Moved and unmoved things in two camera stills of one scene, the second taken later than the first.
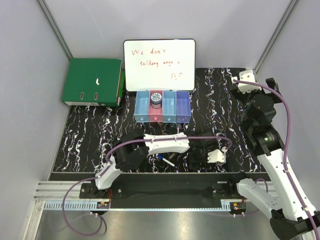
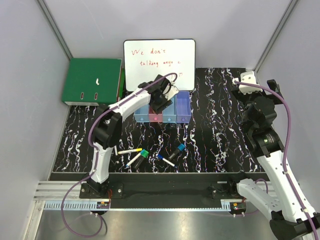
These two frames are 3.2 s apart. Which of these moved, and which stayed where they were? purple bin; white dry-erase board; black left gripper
Moved: black left gripper
Stayed: purple bin; white dry-erase board
